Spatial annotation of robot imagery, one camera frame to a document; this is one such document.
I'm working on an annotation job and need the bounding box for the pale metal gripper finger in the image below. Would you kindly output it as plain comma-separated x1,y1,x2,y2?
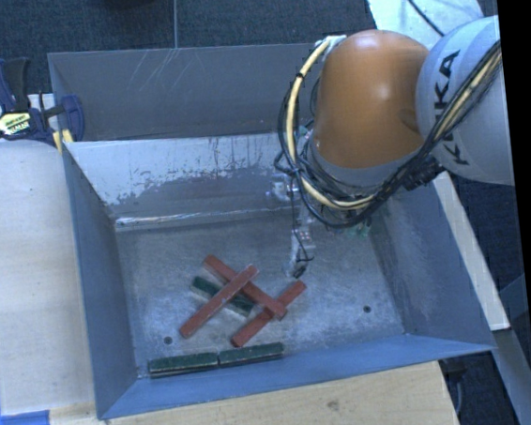
280,229,304,275
288,227,321,281

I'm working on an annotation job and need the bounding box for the red-brown flat block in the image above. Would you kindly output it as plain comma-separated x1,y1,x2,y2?
202,246,290,328
224,279,313,349
173,263,266,341

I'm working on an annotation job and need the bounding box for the dark green flat block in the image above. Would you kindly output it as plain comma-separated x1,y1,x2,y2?
146,351,220,380
190,269,257,323
217,341,287,369

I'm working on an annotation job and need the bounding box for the grey metal bin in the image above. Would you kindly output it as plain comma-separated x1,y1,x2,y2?
46,9,502,423

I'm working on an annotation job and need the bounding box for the pale wood flat board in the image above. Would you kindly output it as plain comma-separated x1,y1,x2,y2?
0,132,99,417

